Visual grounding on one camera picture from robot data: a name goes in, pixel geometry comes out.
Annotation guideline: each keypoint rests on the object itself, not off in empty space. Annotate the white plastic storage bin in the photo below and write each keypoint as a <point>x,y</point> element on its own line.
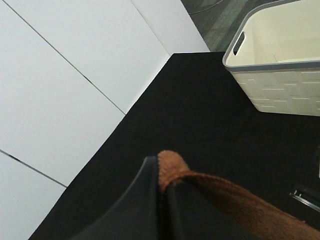
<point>275,57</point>

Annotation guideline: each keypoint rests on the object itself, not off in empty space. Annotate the black table cloth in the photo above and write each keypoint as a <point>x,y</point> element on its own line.
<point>195,108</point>

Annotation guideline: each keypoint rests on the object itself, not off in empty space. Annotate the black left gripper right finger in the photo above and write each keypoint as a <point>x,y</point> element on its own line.
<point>177,205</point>

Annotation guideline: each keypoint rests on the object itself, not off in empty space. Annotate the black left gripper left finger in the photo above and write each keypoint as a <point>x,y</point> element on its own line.
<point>134,216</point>

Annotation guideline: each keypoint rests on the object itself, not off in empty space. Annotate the brown towel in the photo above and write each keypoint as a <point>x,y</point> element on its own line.
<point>257,216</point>

